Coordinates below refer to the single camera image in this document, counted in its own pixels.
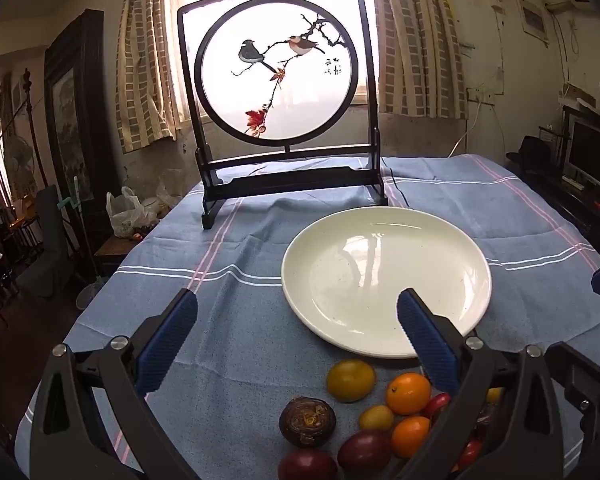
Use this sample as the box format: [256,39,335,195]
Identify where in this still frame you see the orange mandarin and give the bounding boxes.
[391,416,432,459]
[385,372,432,416]

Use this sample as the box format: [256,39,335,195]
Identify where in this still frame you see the dark wooden coat stand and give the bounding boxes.
[21,67,50,188]

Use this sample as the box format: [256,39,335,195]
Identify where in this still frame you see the computer monitor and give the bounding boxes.
[561,106,600,187]

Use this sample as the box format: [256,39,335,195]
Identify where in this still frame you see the wall socket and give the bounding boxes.
[467,87,497,107]

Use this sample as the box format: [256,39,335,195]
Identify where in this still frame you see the dark cabinet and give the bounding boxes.
[517,160,600,263]

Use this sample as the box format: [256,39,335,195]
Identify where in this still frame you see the wall fuse box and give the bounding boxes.
[517,0,552,45]

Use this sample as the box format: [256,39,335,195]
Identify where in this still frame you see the checked curtain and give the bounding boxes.
[374,0,470,121]
[115,0,187,154]

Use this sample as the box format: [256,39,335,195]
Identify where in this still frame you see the white plastic bag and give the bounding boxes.
[106,186,159,239]

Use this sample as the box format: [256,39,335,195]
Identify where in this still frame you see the dark red plum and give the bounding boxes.
[337,431,393,476]
[278,449,339,480]

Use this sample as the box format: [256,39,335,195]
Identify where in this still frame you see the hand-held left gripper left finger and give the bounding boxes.
[29,288,201,480]

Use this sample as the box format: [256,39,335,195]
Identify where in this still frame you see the small yellow plum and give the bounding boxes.
[358,404,395,432]

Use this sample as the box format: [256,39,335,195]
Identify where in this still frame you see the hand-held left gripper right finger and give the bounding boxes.
[396,287,588,480]

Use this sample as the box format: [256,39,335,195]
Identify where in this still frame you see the bird painting table screen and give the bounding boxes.
[176,0,390,231]

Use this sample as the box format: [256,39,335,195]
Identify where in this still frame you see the green-handled mop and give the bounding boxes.
[61,175,103,283]

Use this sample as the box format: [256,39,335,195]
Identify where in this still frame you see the dark framed painting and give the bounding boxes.
[44,9,120,213]

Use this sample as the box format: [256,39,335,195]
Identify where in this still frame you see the small wooden side table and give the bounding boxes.
[94,232,152,277]

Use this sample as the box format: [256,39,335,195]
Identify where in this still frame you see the red tomato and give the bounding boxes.
[420,392,452,421]
[455,437,483,471]

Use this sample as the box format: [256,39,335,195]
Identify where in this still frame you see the blue striped tablecloth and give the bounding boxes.
[14,154,600,480]

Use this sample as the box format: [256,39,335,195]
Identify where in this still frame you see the grey chair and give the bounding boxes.
[20,185,78,303]

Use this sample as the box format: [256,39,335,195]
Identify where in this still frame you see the white power cable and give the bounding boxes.
[449,102,482,159]

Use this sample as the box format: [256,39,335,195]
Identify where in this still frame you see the yellow-green plum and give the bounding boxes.
[326,360,377,403]

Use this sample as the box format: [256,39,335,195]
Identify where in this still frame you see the thin black cable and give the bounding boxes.
[381,164,410,209]

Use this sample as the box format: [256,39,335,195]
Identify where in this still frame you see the black hat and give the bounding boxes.
[505,135,548,167]

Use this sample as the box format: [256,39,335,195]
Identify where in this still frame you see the white round plate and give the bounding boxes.
[281,206,493,359]

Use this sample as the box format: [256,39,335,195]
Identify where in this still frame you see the standing floor fan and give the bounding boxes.
[2,135,42,206]

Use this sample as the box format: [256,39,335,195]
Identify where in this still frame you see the clear plastic bag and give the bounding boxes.
[154,169,193,212]

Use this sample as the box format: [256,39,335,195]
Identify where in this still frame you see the brown scaly round fruit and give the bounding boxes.
[279,396,337,448]

